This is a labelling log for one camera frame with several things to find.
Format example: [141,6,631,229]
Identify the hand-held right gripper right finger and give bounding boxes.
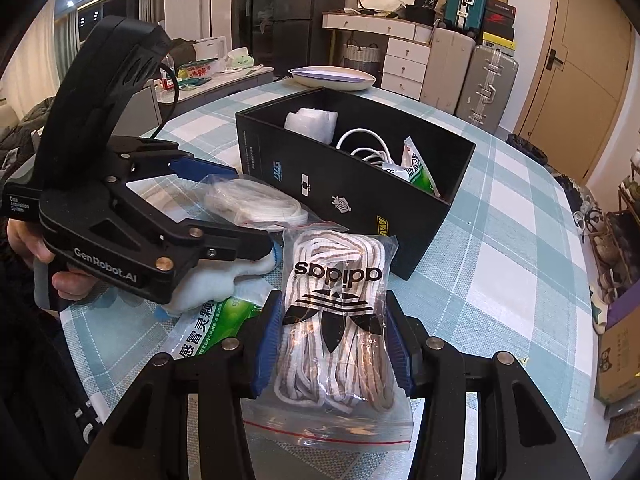
[384,291,591,480]

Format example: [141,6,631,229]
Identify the grey refrigerator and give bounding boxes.
[272,0,351,78]

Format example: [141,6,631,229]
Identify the silver suitcase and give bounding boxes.
[455,44,520,128]

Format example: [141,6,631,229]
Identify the black cat print bag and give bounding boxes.
[405,0,441,26]

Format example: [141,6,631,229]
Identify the curtained window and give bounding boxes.
[52,0,168,91]

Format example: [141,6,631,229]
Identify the white tissue packet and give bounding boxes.
[160,247,278,318]

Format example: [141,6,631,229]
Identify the green tissue box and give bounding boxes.
[227,47,253,71]

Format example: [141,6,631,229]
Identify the white dressing table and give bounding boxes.
[322,10,433,101]

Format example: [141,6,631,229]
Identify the black red logo shoe box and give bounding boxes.
[485,2,517,26]

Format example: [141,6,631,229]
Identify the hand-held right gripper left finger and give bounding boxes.
[90,290,286,480]

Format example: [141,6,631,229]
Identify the person's black jacket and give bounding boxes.
[0,260,101,480]

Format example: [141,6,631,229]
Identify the white small appliance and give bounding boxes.
[192,35,228,61]

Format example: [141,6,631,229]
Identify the white cable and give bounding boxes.
[336,129,401,171]

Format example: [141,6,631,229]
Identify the logo printed shoelace bag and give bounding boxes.
[245,227,416,451]

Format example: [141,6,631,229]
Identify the white foam piece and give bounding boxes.
[284,106,340,148]

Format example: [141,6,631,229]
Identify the dark glass cabinet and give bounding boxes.
[232,0,278,68]

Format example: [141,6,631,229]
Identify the colourful snack bag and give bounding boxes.
[177,57,223,86]

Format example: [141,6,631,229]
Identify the white oval bowl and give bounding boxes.
[289,65,377,92]

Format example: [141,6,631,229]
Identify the person's left hand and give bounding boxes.
[6,219,101,306]

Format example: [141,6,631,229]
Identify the wooden shoe rack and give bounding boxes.
[617,160,640,286]

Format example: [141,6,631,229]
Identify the plain black shoe box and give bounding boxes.
[482,22,516,41]

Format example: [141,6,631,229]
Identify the black cable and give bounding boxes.
[150,62,181,138]

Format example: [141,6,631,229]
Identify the small green medicine packet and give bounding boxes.
[385,136,441,198]

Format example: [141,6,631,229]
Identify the large green medicine packet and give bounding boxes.
[157,275,273,361]

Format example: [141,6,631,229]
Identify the scattered shoes and slippers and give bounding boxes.
[550,175,631,331]

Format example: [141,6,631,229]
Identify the white shoelaces clear bag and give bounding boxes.
[200,174,321,233]

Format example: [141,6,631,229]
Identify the yellow black shoe box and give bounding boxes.
[481,32,516,57]

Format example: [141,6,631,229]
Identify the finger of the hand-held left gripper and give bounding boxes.
[127,140,239,187]
[165,219,276,282]

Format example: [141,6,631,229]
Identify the beige wooden door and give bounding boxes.
[515,0,633,181]

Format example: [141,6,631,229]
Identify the brown patterned board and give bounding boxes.
[605,405,640,441]

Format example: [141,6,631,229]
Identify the beige suitcase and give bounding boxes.
[422,25,476,116]

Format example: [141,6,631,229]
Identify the black cardboard box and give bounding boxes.
[235,86,477,281]

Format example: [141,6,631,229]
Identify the grey low cabinet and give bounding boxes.
[155,65,276,121]

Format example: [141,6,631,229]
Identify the brown cardboard box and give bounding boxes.
[595,315,640,406]

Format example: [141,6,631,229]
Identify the wicker basket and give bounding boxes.
[342,40,383,68]

